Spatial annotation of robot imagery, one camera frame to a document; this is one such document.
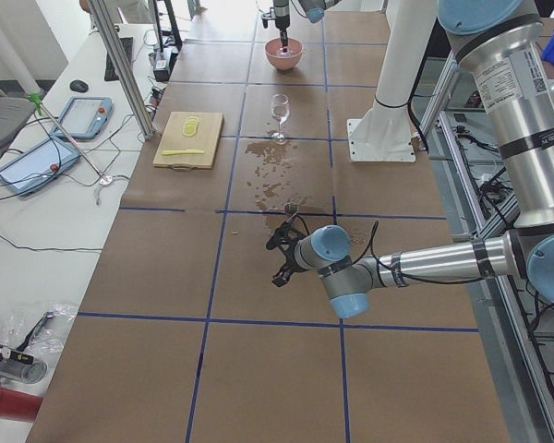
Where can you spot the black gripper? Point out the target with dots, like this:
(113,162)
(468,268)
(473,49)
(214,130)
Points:
(282,13)
(291,257)

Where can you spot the steel cocktail jigger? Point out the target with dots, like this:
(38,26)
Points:
(290,209)

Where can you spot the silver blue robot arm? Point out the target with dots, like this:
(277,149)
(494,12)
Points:
(494,41)
(314,9)

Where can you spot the clear wine glass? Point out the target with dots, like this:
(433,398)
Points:
(280,111)

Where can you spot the pink bowl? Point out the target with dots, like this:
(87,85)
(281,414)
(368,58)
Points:
(283,64)

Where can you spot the bamboo cutting board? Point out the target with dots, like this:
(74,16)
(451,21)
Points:
(207,138)

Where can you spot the yellow plastic knife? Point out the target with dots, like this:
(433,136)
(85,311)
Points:
(183,152)

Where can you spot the black computer mouse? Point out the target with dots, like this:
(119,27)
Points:
(78,85)

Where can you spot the blue teach pendant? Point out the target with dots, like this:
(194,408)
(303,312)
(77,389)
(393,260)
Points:
(38,166)
(85,117)

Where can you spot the red bottle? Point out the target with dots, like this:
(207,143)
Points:
(19,406)

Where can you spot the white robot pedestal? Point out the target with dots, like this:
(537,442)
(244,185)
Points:
(384,133)

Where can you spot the aluminium frame post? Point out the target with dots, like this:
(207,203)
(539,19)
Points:
(122,65)

